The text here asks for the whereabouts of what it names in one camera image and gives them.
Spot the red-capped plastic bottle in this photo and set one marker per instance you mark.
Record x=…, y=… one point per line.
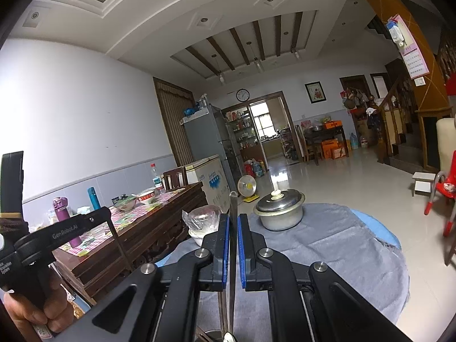
x=156, y=181

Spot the metal pot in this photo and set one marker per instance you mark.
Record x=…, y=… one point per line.
x=281, y=222

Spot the small electric fan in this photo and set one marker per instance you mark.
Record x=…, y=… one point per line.
x=248, y=187

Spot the framed wall picture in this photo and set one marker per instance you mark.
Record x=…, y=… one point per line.
x=315, y=92

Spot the grey refrigerator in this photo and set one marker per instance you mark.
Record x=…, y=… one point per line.
x=206, y=139

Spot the teal thermos bottle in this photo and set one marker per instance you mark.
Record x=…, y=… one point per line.
x=94, y=199

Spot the red patterned bowl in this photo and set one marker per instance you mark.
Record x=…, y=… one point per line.
x=146, y=196

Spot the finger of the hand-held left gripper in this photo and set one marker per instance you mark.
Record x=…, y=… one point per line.
x=78, y=226

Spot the wooden staircase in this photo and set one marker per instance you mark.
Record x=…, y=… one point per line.
x=402, y=131

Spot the metal tongs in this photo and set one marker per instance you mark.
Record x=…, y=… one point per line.
x=232, y=256

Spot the round wall clock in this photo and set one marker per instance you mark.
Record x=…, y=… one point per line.
x=243, y=95

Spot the blue water jug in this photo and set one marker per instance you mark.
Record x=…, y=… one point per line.
x=259, y=170

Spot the dark wooden dining table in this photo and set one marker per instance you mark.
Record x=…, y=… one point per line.
x=326, y=133

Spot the display shelf with bottles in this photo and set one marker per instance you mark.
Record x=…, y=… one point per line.
x=244, y=131

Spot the white step stool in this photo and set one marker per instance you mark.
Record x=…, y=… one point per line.
x=424, y=182

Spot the white bowl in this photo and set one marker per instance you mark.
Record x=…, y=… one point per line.
x=197, y=237

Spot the person's left hand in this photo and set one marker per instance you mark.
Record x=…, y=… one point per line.
x=32, y=320

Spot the white chest freezer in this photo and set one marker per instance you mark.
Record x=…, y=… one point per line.
x=212, y=181

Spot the grey tablecloth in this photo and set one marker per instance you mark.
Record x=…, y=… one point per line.
x=338, y=256

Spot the floral table runner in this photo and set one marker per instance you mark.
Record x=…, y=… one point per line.
x=124, y=217

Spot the dark wooden sideboard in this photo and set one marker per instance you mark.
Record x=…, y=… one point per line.
x=149, y=235

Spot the orange box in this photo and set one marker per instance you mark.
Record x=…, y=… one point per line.
x=333, y=124

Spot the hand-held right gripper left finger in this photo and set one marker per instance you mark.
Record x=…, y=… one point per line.
x=223, y=249

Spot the red plastic chair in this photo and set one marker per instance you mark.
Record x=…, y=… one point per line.
x=441, y=188

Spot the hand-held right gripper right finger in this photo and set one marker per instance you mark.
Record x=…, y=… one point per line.
x=243, y=249

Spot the blue table cover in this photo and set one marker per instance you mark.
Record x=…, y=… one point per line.
x=383, y=233

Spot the clear plastic bag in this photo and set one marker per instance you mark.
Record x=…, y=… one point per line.
x=201, y=217

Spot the purple thermos bottle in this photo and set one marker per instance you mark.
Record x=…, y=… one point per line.
x=69, y=228

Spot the wall calendar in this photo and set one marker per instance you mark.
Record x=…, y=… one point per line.
x=413, y=57

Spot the orange wooden pillar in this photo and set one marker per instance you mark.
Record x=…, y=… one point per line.
x=399, y=3

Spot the covered patterned bowl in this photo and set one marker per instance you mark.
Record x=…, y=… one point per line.
x=124, y=203

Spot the metal pot lid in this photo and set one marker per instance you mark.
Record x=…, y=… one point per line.
x=281, y=203

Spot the dark wooden chair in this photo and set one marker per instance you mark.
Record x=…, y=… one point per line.
x=174, y=178

